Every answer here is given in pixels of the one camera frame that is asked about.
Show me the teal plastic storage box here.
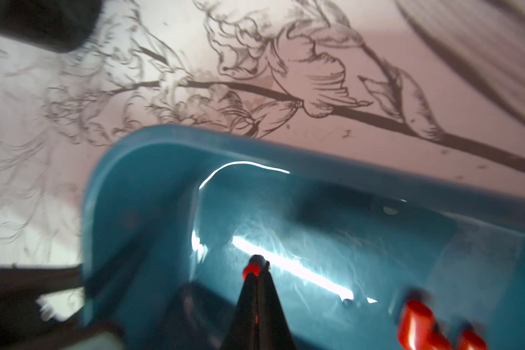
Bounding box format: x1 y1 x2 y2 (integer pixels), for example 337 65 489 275
82 125 525 349

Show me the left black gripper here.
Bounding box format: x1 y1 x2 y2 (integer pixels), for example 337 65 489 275
0 266 126 349

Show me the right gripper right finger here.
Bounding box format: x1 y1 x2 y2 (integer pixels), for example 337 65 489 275
257 262 297 349

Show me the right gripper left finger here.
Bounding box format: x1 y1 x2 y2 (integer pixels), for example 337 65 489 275
220 255 260 349

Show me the red screw sleeve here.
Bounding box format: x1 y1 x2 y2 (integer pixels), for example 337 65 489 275
456 329 488 350
242 262 261 280
397 300 451 350

